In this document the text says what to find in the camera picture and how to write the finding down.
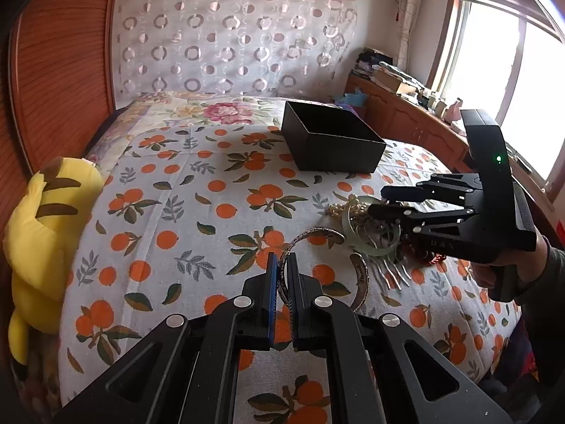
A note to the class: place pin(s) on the floral quilt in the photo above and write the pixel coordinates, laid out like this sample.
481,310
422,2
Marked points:
165,109

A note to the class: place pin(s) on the teal tissue pack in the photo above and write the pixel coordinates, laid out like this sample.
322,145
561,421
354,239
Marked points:
356,98

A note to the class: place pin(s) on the black open jewelry box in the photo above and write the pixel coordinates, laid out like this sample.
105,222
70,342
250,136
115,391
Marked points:
330,139

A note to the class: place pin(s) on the right hand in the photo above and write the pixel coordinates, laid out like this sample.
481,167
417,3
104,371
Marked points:
516,275

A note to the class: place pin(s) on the silver cuff bangle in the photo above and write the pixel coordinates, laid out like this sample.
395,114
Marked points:
340,271

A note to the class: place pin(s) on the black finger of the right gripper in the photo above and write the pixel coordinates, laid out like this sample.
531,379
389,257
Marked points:
407,218

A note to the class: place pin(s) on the pink circle sheer curtain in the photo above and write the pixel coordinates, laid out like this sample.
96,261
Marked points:
285,48

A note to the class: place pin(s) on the cardboard box on cabinet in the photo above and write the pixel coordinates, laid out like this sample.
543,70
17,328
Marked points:
393,82

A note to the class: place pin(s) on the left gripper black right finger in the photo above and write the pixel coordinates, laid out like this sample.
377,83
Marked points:
381,370

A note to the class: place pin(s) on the wooden side cabinet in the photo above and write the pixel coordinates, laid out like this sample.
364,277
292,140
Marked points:
394,118

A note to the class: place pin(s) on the window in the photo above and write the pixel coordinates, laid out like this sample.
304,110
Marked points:
505,57

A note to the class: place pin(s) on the green jade bangle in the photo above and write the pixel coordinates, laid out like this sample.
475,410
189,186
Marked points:
366,235

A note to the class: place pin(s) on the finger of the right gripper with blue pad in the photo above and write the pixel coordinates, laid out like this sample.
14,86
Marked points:
449,188

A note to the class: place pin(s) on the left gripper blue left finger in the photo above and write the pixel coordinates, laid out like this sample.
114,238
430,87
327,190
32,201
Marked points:
184,371

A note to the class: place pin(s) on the side window curtain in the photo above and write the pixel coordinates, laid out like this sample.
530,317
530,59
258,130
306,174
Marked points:
407,11

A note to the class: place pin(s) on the silver hair comb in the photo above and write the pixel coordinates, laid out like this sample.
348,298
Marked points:
392,274

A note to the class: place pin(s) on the pink figurine on sill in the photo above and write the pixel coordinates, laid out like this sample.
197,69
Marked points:
452,113

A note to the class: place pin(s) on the yellow plush toy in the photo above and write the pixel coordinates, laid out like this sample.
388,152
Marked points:
40,242

